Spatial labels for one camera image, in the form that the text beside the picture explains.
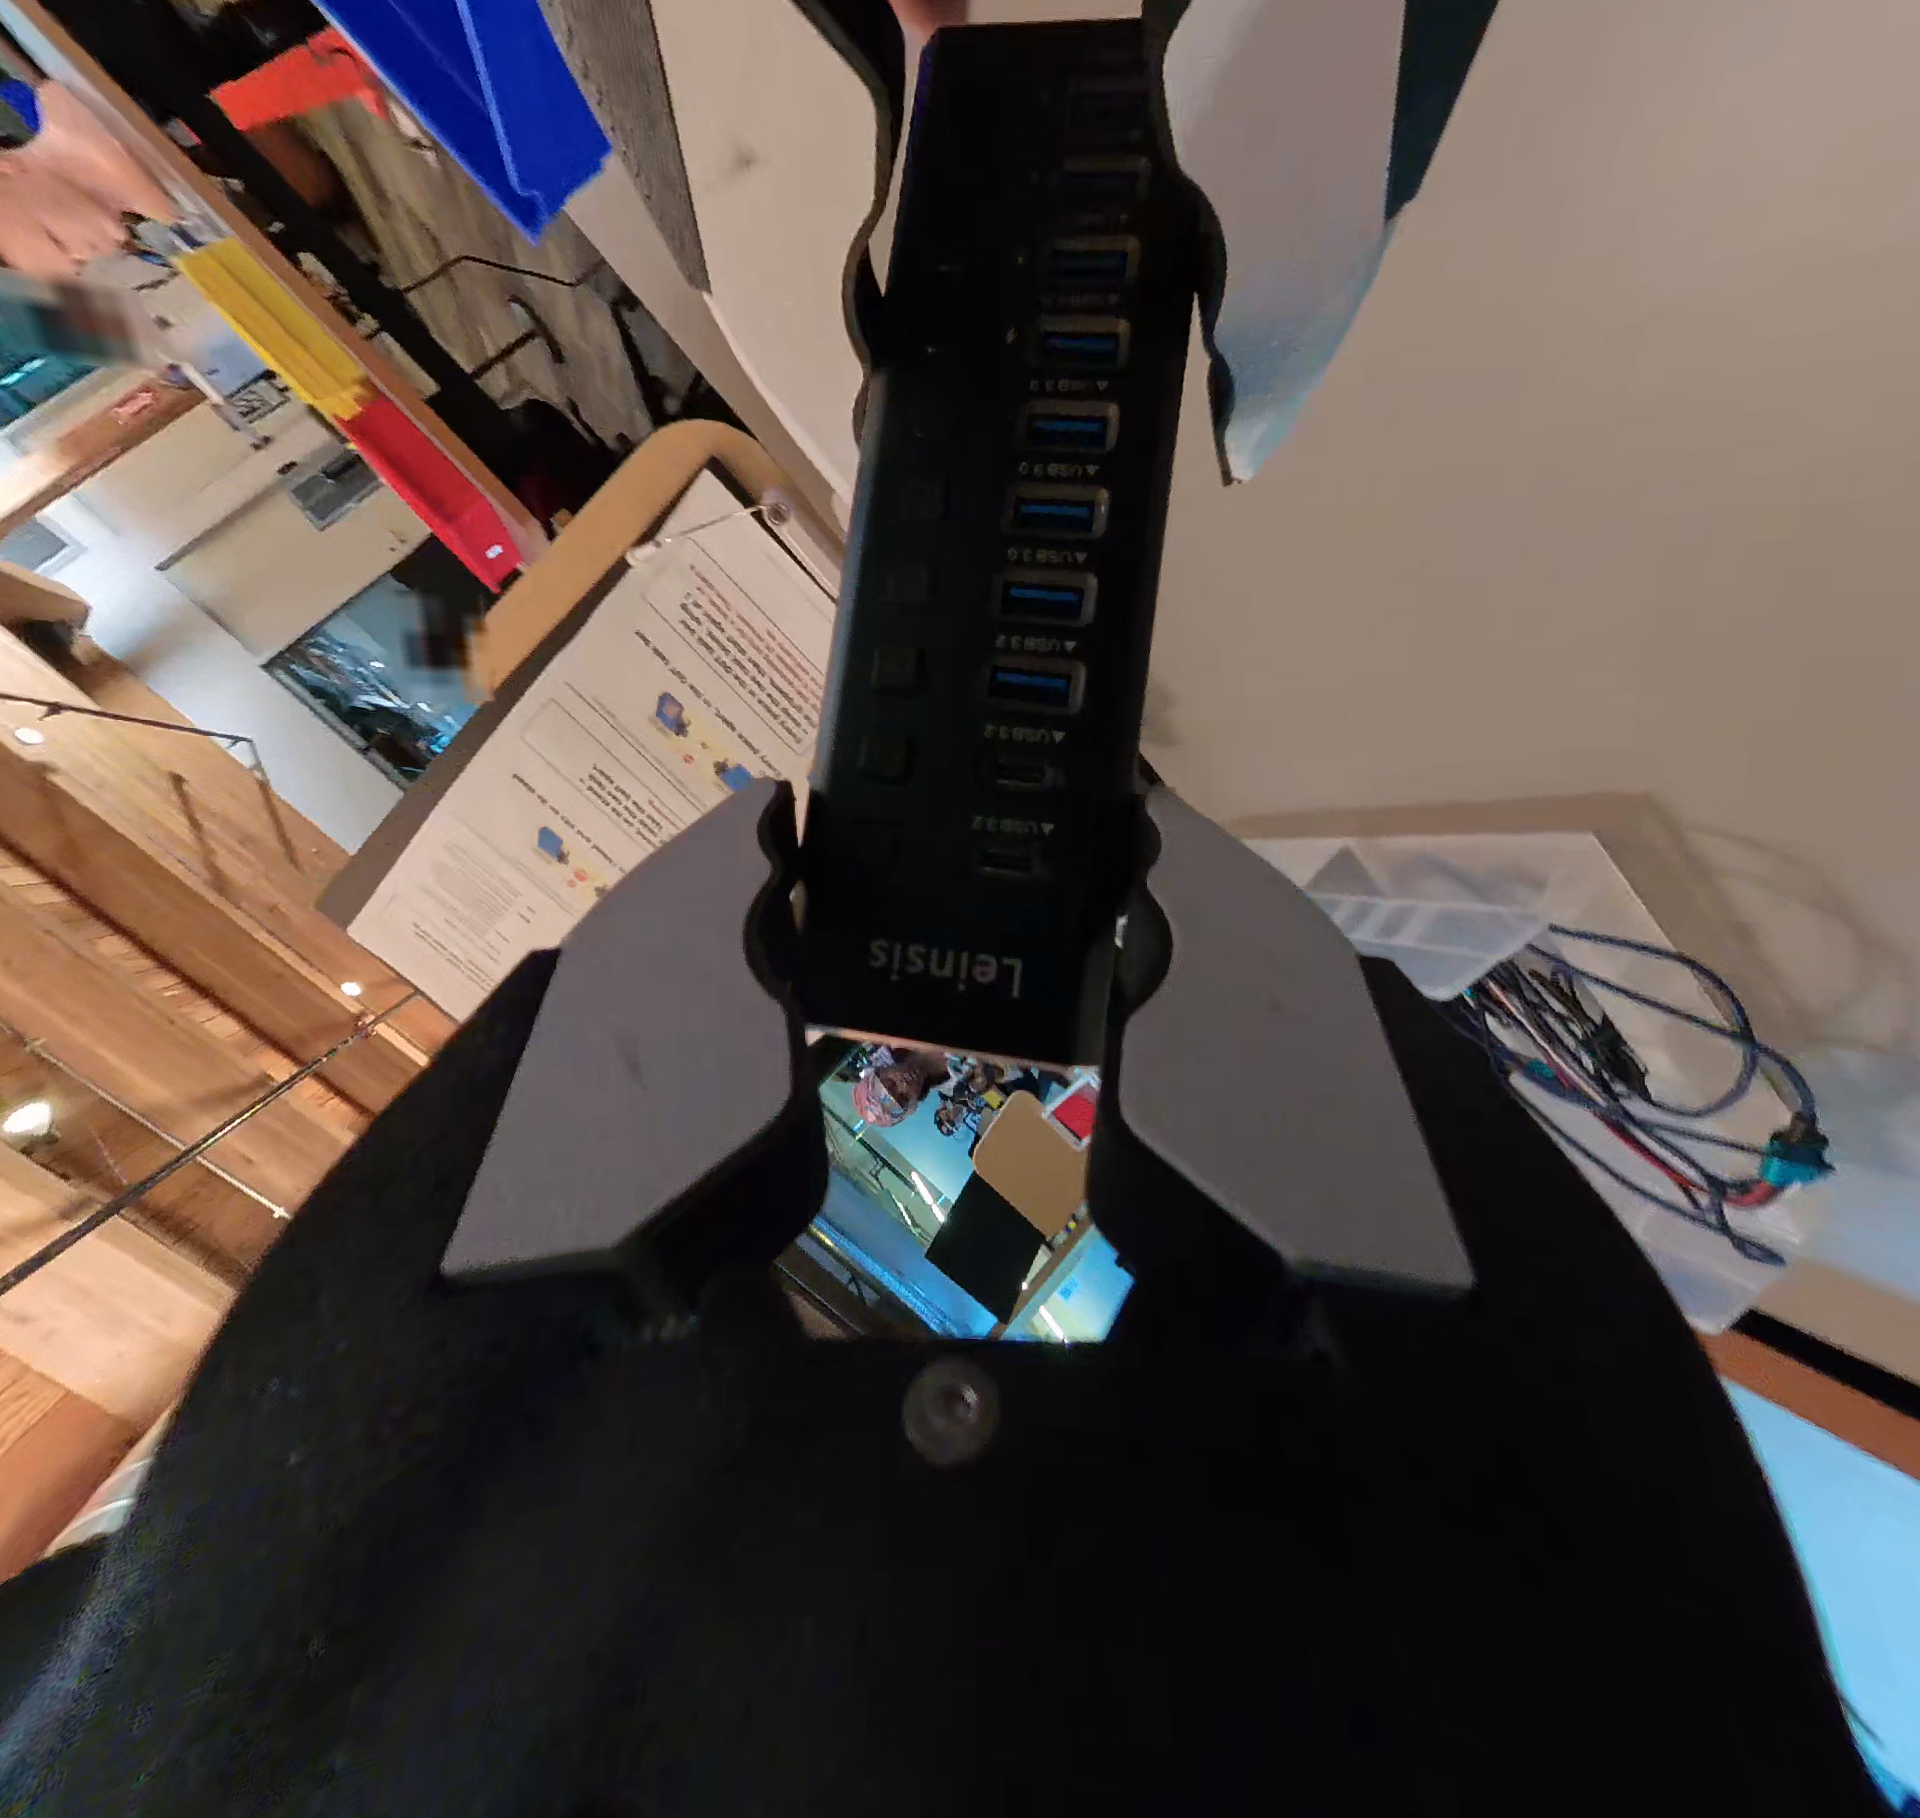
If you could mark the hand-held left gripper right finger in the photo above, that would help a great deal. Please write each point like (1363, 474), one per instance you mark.
(1276, 1098)

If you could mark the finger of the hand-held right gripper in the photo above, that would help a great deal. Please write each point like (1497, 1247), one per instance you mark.
(1290, 168)
(750, 124)

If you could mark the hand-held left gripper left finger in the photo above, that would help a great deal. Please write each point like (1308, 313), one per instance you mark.
(631, 1084)

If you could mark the clear plastic organizer box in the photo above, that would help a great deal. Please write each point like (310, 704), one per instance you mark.
(1425, 904)

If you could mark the black multi-port hub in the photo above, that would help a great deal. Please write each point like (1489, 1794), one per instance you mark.
(960, 500)

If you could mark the grey desk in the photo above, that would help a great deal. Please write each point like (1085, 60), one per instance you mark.
(1574, 500)

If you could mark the blue plastic bin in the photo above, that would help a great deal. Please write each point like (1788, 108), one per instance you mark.
(450, 35)

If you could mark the printed instruction sheet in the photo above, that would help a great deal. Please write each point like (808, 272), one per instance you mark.
(599, 752)

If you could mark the orange plastic object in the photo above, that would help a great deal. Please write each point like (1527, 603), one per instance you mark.
(299, 79)

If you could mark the instruction sheet on wooden board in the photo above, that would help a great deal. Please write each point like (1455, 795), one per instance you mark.
(584, 558)

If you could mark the red plastic bin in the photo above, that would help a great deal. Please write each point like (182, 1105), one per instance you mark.
(435, 492)

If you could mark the yellow plastic bin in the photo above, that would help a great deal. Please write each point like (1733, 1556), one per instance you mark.
(277, 326)

